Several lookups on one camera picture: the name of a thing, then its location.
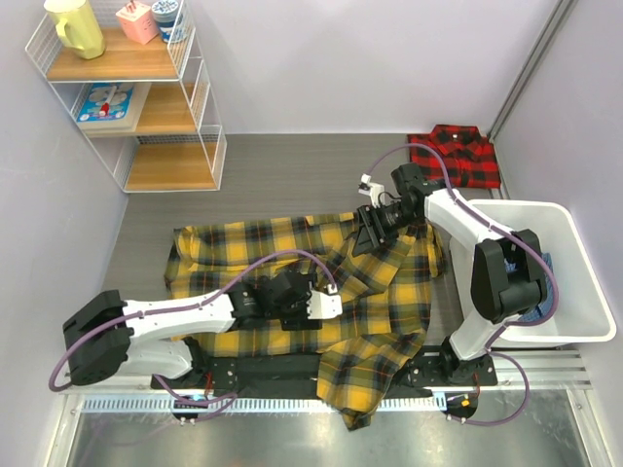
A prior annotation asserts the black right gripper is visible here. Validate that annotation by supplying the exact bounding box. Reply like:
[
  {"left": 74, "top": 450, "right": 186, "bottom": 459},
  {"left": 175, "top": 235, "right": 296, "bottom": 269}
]
[{"left": 352, "top": 201, "right": 421, "bottom": 258}]

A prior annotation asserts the yellow plaid long sleeve shirt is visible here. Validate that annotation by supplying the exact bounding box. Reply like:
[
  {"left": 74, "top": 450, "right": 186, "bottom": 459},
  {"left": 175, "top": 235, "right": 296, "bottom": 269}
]
[{"left": 165, "top": 213, "right": 445, "bottom": 430}]

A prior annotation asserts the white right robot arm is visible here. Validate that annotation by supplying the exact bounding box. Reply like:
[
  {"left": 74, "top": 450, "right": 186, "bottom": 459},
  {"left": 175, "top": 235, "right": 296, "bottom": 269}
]
[{"left": 352, "top": 162, "right": 550, "bottom": 384}]

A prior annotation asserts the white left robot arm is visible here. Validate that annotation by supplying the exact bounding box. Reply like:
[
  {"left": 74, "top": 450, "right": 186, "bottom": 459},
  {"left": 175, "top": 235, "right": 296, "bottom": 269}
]
[{"left": 62, "top": 271, "right": 337, "bottom": 388}]

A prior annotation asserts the red plaid folded shirt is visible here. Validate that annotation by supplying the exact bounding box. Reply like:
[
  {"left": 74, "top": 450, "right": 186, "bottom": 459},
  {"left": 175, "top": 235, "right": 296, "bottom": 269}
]
[{"left": 406, "top": 125, "right": 501, "bottom": 189}]

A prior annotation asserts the blue checked shirt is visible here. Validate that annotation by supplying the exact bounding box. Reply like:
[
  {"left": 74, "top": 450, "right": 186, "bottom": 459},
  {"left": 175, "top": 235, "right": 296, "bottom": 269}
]
[{"left": 505, "top": 250, "right": 557, "bottom": 325}]

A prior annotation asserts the white plastic bin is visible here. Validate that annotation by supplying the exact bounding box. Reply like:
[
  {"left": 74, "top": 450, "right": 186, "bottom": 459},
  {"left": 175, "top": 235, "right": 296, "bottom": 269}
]
[{"left": 440, "top": 199, "right": 616, "bottom": 357}]

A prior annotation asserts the blue white book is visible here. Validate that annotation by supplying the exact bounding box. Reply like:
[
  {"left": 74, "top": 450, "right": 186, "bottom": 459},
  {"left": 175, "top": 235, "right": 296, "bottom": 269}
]
[{"left": 76, "top": 82, "right": 151, "bottom": 134}]

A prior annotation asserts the blue white patterned cup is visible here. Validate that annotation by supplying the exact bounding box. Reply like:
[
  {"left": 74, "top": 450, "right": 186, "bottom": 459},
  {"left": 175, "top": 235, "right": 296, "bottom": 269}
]
[{"left": 151, "top": 0, "right": 187, "bottom": 44}]

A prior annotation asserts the pink box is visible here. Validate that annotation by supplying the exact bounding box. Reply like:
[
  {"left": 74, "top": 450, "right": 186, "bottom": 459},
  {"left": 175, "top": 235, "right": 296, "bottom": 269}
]
[{"left": 116, "top": 1, "right": 159, "bottom": 45}]

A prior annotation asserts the yellow pitcher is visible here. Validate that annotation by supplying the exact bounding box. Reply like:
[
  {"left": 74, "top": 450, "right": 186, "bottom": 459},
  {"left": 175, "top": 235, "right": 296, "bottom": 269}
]
[{"left": 44, "top": 0, "right": 105, "bottom": 59}]

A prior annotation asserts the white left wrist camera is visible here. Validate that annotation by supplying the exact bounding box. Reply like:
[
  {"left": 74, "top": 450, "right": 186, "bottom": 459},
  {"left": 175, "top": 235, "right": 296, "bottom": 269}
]
[{"left": 307, "top": 284, "right": 343, "bottom": 320}]

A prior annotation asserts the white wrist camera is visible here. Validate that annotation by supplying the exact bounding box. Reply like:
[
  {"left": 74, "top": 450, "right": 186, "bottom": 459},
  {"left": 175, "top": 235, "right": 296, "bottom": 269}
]
[
  {"left": 358, "top": 173, "right": 385, "bottom": 207},
  {"left": 307, "top": 284, "right": 343, "bottom": 320}
]

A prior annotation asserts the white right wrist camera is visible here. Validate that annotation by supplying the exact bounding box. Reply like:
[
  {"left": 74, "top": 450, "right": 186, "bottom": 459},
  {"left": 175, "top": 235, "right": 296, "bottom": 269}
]
[{"left": 358, "top": 173, "right": 385, "bottom": 207}]

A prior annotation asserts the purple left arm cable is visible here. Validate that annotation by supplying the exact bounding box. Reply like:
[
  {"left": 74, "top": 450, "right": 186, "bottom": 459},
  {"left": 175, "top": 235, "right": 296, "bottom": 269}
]
[{"left": 47, "top": 248, "right": 338, "bottom": 423}]

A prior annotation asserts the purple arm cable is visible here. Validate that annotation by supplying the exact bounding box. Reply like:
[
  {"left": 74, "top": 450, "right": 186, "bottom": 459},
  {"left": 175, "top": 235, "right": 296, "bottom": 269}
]
[
  {"left": 362, "top": 144, "right": 559, "bottom": 428},
  {"left": 47, "top": 248, "right": 338, "bottom": 423}
]

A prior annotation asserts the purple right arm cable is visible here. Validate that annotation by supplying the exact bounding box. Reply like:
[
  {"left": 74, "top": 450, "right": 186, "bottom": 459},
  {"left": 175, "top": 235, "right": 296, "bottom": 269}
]
[{"left": 362, "top": 144, "right": 559, "bottom": 428}]

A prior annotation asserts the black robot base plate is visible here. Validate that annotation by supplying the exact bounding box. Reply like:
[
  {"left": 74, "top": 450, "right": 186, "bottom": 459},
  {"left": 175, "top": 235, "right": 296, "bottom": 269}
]
[{"left": 165, "top": 341, "right": 497, "bottom": 399}]

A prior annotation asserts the white wire wooden shelf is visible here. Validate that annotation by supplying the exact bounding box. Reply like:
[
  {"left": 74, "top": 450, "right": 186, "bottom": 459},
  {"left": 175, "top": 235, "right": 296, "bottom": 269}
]
[{"left": 25, "top": 1, "right": 227, "bottom": 194}]

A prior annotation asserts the aluminium rail frame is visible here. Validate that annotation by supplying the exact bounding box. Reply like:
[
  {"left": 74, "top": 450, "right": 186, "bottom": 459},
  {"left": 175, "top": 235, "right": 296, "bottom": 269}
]
[{"left": 49, "top": 345, "right": 613, "bottom": 466}]

